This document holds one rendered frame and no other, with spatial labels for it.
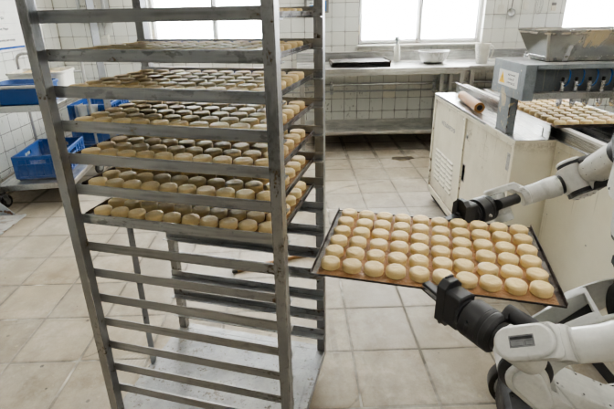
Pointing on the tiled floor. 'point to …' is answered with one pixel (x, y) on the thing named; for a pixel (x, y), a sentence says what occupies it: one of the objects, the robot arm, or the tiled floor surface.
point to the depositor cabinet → (485, 158)
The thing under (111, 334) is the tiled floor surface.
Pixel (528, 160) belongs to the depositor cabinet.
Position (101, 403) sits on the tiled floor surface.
